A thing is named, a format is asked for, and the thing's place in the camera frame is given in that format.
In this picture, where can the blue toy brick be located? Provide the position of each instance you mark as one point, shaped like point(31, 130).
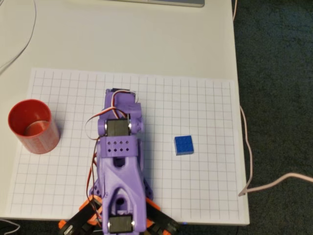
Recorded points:
point(184, 145)

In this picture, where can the red cup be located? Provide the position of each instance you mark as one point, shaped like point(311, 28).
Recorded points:
point(36, 142)

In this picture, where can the black and orange clamp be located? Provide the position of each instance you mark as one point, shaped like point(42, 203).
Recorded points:
point(163, 218)
point(78, 219)

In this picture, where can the white grid paper sheet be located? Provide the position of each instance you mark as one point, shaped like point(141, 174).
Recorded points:
point(190, 110)

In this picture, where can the purple robot arm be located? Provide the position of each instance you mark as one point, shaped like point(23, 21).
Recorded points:
point(122, 171)

